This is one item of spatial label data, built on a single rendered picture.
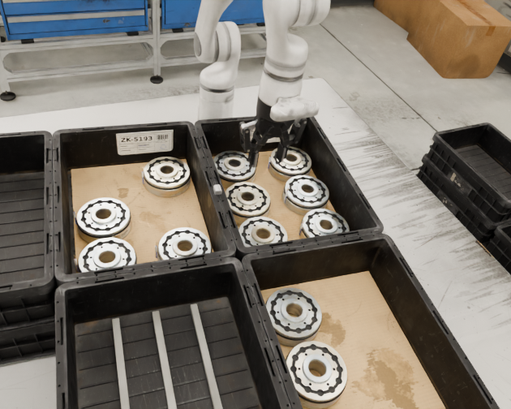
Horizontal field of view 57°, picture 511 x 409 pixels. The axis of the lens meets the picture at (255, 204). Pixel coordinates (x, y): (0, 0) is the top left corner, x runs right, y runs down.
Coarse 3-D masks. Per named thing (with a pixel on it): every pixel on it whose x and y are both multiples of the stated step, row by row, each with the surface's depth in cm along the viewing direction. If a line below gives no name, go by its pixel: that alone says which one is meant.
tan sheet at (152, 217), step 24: (96, 168) 107; (120, 168) 108; (72, 192) 100; (96, 192) 101; (120, 192) 102; (144, 192) 103; (192, 192) 105; (144, 216) 98; (168, 216) 99; (192, 216) 100; (144, 240) 94
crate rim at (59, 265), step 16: (80, 128) 100; (96, 128) 101; (112, 128) 102; (128, 128) 102; (144, 128) 104; (192, 128) 105; (208, 176) 95; (224, 224) 86; (192, 256) 80; (208, 256) 81; (224, 256) 81; (64, 272) 75; (96, 272) 76; (112, 272) 76; (128, 272) 76
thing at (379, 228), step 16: (320, 128) 112; (208, 160) 98; (336, 160) 104; (352, 176) 101; (224, 192) 92; (224, 208) 89; (368, 208) 95; (240, 240) 84; (304, 240) 86; (320, 240) 87; (240, 256) 83
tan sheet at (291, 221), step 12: (264, 156) 118; (264, 168) 114; (264, 180) 111; (276, 180) 112; (276, 192) 109; (276, 204) 106; (276, 216) 103; (288, 216) 104; (300, 216) 104; (288, 228) 101; (288, 240) 99
